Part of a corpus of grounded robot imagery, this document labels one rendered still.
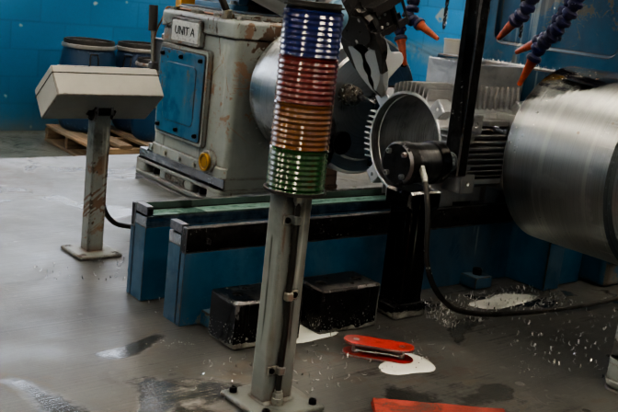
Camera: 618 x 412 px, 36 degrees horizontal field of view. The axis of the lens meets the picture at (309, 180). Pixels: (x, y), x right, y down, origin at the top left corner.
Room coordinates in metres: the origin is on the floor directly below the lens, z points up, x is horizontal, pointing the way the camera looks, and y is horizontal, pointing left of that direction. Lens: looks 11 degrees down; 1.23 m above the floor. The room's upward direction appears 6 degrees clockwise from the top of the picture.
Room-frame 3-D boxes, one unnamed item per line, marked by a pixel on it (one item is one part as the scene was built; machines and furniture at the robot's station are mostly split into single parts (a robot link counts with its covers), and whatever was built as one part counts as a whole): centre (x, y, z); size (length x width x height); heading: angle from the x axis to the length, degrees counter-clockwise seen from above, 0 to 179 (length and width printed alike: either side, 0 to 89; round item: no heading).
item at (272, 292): (0.93, 0.01, 1.01); 0.08 x 0.08 x 0.42; 39
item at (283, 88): (0.93, 0.01, 1.14); 0.06 x 0.06 x 0.04
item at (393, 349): (1.10, -0.11, 0.81); 0.09 x 0.03 x 0.02; 82
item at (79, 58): (6.57, 1.16, 0.37); 1.20 x 0.80 x 0.74; 126
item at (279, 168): (0.93, 0.01, 1.05); 0.06 x 0.06 x 0.04
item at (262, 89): (1.78, 0.01, 1.04); 0.37 x 0.25 x 0.25; 39
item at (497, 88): (1.53, -0.25, 1.11); 0.12 x 0.11 x 0.07; 129
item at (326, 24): (0.93, 0.01, 1.19); 0.06 x 0.06 x 0.04
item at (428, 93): (1.51, -0.22, 1.01); 0.20 x 0.19 x 0.19; 129
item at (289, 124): (0.93, 0.01, 1.10); 0.06 x 0.06 x 0.04
